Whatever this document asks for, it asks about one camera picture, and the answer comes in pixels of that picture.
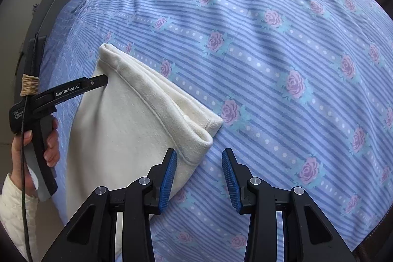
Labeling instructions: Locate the blue floral bed sheet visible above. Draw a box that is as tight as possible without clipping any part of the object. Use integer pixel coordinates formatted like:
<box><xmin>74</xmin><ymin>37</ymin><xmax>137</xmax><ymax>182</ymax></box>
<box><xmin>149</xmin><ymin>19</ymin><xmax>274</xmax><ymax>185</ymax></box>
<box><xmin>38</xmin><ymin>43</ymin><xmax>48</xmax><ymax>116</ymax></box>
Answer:
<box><xmin>40</xmin><ymin>0</ymin><xmax>393</xmax><ymax>262</ymax></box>

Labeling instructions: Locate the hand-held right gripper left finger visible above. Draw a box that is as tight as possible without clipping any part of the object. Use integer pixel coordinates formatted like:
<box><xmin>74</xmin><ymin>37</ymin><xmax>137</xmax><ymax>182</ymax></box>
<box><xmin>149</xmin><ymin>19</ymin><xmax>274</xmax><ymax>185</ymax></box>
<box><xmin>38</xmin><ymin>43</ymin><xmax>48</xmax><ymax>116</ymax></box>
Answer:
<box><xmin>41</xmin><ymin>149</ymin><xmax>178</xmax><ymax>262</ymax></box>

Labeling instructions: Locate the person's left hand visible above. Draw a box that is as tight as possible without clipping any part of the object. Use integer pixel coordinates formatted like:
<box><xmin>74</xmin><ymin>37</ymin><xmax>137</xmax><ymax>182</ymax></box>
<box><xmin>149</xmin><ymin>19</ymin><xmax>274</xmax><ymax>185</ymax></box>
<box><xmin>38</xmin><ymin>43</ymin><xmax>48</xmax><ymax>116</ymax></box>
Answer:
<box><xmin>9</xmin><ymin>119</ymin><xmax>59</xmax><ymax>198</ymax></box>

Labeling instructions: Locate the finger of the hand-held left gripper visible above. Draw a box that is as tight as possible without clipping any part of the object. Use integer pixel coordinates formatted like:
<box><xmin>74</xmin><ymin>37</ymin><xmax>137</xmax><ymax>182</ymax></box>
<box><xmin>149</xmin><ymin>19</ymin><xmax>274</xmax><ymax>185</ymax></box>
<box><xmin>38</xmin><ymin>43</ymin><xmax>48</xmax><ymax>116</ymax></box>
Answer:
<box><xmin>31</xmin><ymin>74</ymin><xmax>109</xmax><ymax>111</ymax></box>

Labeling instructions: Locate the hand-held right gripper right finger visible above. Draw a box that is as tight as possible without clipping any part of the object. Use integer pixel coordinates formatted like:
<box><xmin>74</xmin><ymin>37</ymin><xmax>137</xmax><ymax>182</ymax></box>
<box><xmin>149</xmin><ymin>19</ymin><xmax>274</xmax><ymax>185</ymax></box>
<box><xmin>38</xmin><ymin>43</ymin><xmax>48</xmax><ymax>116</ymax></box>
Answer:
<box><xmin>222</xmin><ymin>148</ymin><xmax>358</xmax><ymax>262</ymax></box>

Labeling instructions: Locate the black cable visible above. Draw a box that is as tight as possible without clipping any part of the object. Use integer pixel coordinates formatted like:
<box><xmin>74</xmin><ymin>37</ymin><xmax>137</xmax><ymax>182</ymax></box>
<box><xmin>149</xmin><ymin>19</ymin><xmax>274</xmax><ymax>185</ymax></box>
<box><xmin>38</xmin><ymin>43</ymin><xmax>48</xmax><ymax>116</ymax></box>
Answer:
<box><xmin>19</xmin><ymin>95</ymin><xmax>34</xmax><ymax>262</ymax></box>

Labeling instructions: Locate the cream sweatshirt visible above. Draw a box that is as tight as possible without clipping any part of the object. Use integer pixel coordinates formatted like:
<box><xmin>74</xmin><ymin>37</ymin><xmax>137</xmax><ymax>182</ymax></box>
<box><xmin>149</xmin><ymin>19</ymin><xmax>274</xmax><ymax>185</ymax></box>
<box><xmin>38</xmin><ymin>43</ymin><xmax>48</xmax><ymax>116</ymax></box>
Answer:
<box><xmin>63</xmin><ymin>43</ymin><xmax>223</xmax><ymax>262</ymax></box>

